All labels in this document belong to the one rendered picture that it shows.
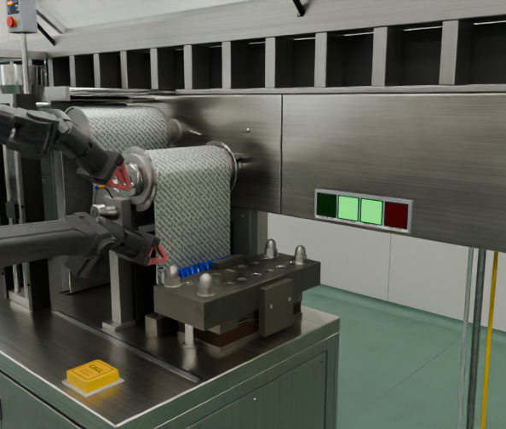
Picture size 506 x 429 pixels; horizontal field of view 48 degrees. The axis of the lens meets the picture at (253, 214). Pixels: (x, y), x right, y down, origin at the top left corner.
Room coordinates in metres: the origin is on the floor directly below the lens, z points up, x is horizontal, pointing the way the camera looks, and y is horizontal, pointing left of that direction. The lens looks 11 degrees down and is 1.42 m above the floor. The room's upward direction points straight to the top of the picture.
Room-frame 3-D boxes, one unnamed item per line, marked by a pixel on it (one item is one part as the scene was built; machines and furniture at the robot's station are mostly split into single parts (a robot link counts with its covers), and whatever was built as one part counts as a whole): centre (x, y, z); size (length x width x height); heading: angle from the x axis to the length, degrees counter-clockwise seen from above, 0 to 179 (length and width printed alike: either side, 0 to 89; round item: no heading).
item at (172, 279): (1.19, 0.17, 1.05); 0.04 x 0.04 x 0.04
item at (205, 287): (1.13, 0.10, 1.05); 0.04 x 0.04 x 0.04
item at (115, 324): (1.28, 0.32, 1.05); 0.06 x 0.05 x 0.31; 138
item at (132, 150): (1.28, 0.26, 1.25); 0.15 x 0.01 x 0.15; 48
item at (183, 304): (1.28, 0.02, 1.00); 0.40 x 0.16 x 0.06; 138
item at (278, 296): (1.23, -0.06, 0.96); 0.10 x 0.03 x 0.11; 138
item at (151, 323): (1.33, 0.14, 0.92); 0.28 x 0.04 x 0.04; 138
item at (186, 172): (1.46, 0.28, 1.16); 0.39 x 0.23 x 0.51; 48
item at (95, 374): (1.00, 0.30, 0.91); 0.07 x 0.07 x 0.02; 48
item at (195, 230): (1.33, 0.14, 1.11); 0.23 x 0.01 x 0.18; 138
